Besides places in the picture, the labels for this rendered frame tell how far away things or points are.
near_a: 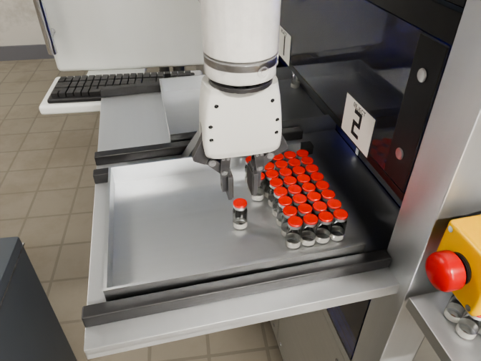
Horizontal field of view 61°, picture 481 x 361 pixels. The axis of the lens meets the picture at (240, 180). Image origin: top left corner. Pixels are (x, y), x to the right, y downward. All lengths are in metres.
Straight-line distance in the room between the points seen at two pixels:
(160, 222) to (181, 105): 0.38
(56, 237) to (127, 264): 1.43
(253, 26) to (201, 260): 0.32
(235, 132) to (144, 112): 0.47
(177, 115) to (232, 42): 0.50
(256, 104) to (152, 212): 0.27
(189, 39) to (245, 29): 0.92
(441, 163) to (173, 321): 0.35
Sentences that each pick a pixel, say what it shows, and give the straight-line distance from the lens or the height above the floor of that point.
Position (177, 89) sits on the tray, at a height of 0.89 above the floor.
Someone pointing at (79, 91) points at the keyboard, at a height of 0.83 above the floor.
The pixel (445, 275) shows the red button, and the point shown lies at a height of 1.00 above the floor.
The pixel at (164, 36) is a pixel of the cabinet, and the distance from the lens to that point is 1.34.
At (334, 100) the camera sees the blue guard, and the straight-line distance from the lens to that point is 0.68.
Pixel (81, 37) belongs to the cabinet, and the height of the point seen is 0.91.
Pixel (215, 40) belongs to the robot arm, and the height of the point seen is 1.17.
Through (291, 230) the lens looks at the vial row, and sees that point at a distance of 0.57.
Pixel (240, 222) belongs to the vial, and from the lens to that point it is 0.61.
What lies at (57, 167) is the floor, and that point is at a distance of 2.46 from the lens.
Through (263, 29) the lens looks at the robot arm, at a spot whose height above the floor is 1.19.
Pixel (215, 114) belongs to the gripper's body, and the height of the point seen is 1.09.
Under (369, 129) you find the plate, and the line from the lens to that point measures 0.59.
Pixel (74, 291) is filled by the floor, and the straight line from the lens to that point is 1.77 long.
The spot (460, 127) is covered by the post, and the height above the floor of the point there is 1.12.
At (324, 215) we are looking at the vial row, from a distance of 0.59.
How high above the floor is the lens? 1.32
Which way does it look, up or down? 38 degrees down
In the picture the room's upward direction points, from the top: straight up
